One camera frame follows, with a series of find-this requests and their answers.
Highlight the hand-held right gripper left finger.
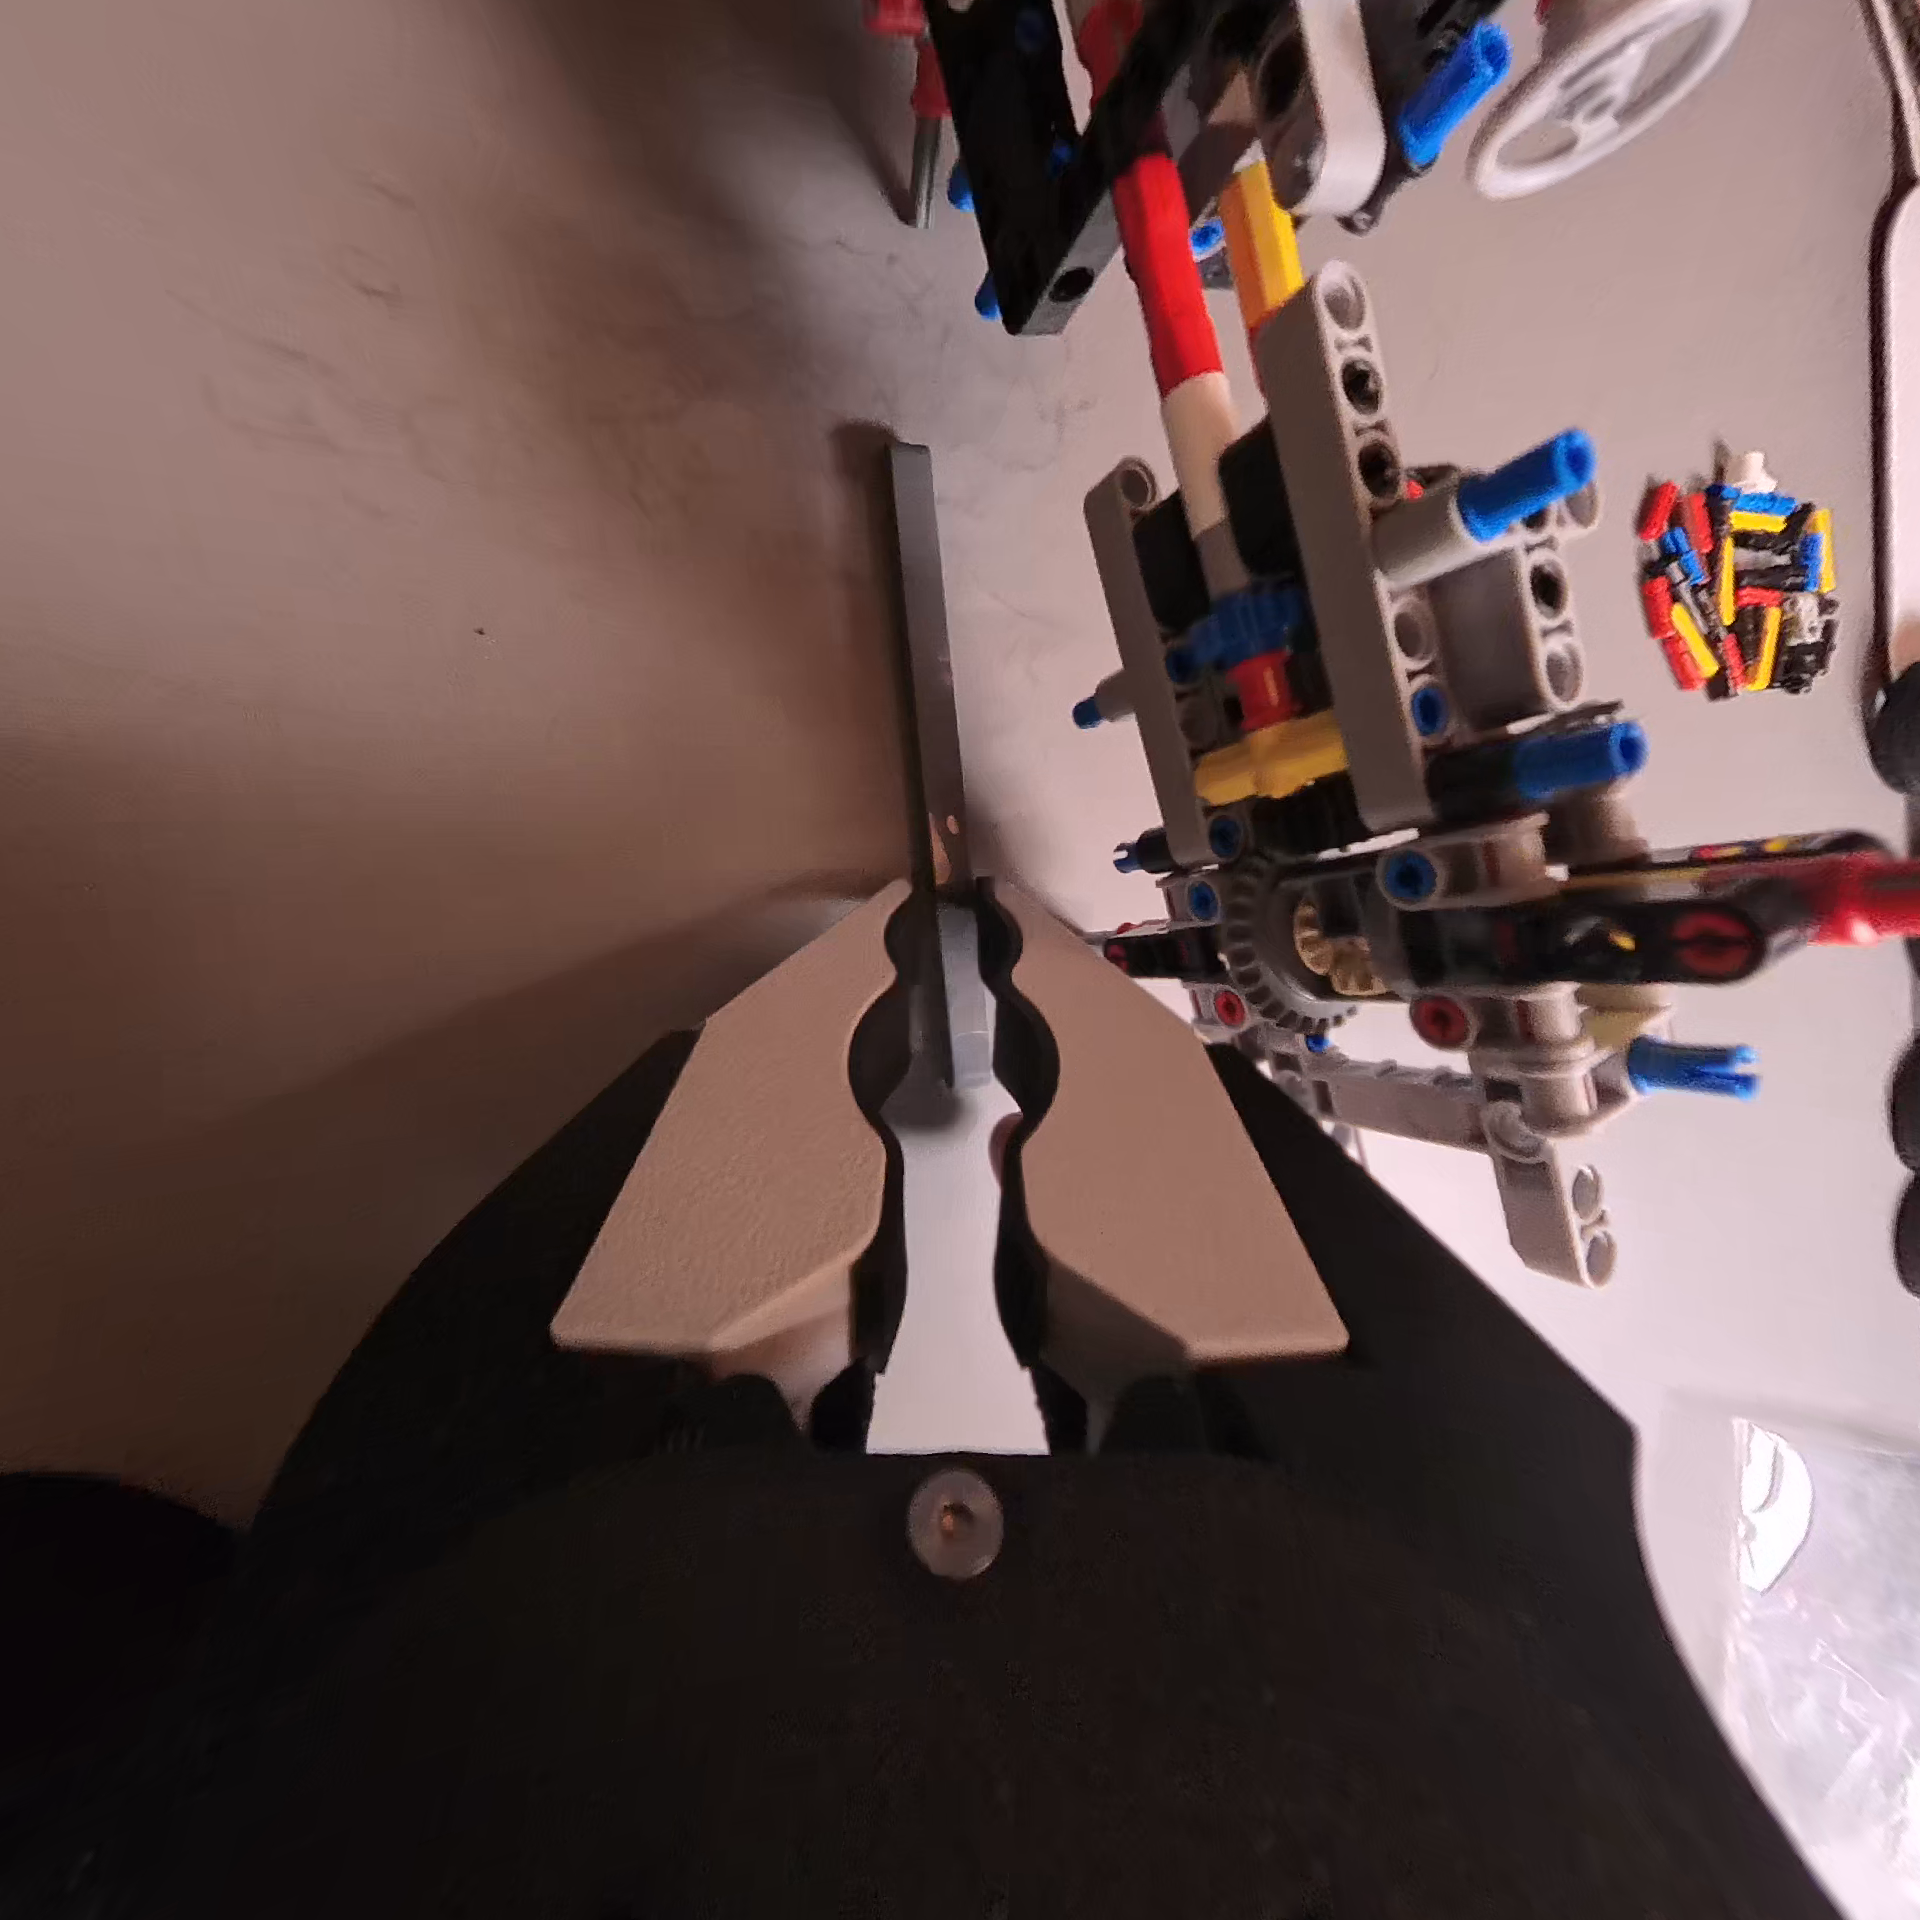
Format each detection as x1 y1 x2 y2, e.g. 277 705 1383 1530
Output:
550 880 911 1429

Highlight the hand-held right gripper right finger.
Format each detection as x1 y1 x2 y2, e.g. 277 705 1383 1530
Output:
973 880 1351 1453

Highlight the thin grey lego beam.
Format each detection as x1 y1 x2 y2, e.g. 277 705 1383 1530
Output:
881 442 999 1095

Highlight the lego technic vehicle model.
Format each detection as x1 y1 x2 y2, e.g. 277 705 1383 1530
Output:
865 0 1920 1296

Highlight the pile of small lego pieces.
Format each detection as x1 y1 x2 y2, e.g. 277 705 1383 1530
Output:
1632 442 1844 705

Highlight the white lego wheel rim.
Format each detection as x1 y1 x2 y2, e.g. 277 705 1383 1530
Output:
1466 0 1753 205

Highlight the clear plastic bag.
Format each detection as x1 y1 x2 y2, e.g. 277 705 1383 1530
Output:
1649 1395 1920 1920

